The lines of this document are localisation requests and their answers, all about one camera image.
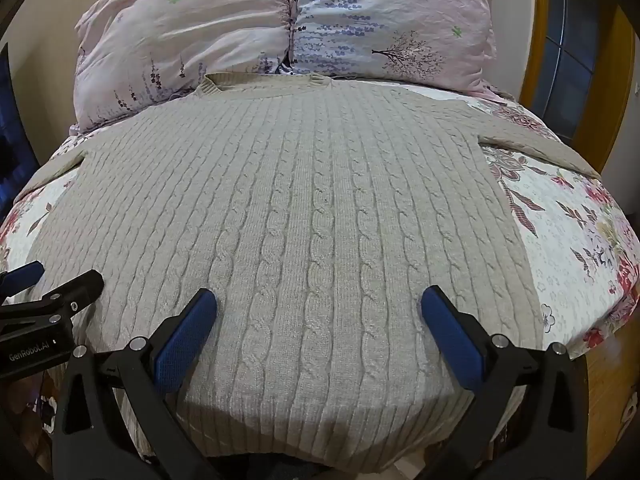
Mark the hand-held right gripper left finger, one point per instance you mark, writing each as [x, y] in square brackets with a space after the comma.
[186, 342]

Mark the floral bedsheet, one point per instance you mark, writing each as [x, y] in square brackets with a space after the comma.
[565, 230]

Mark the dark blue curtain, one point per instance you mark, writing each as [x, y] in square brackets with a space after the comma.
[12, 125]

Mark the yellow wooden door frame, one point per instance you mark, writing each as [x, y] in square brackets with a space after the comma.
[540, 25]

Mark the pink lavender print pillow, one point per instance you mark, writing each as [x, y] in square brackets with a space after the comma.
[210, 35]

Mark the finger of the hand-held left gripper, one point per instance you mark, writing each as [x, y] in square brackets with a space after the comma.
[20, 277]
[65, 296]

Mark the blue glass pane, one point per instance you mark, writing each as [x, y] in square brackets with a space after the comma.
[575, 45]

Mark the wooden bed frame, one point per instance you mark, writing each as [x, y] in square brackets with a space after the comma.
[612, 385]

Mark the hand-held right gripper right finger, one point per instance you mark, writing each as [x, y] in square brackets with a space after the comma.
[449, 340]

